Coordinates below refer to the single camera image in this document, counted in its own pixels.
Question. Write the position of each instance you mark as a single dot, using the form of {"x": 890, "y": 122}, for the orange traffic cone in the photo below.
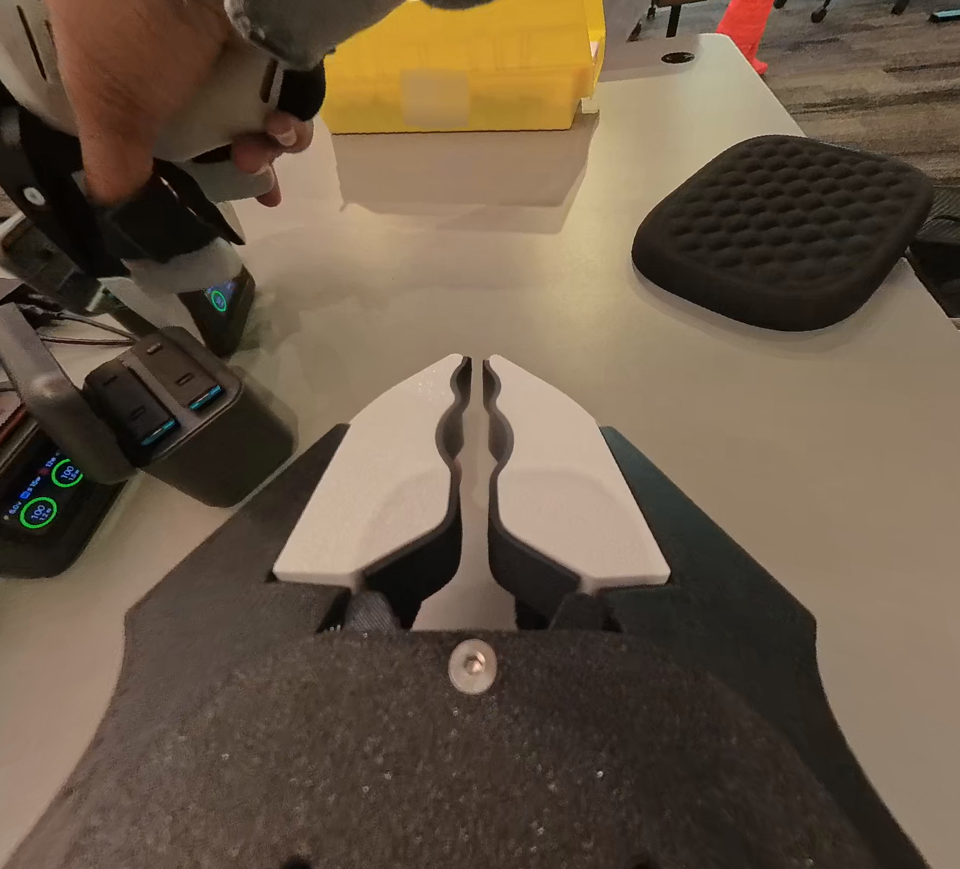
{"x": 750, "y": 14}

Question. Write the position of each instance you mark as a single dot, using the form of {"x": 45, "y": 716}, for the yellow plastic bin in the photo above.
{"x": 510, "y": 44}

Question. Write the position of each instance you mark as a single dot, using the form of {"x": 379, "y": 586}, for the black battery charger case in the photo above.
{"x": 225, "y": 457}
{"x": 60, "y": 542}
{"x": 225, "y": 332}

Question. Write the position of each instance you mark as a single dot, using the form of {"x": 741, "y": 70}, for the black honeycomb cushion pad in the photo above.
{"x": 780, "y": 232}

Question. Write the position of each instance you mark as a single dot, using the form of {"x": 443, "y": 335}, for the person's right hand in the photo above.
{"x": 120, "y": 44}

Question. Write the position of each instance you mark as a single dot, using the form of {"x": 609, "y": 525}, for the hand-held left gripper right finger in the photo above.
{"x": 585, "y": 494}

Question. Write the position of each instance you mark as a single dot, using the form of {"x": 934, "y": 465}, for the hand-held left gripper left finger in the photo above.
{"x": 368, "y": 494}

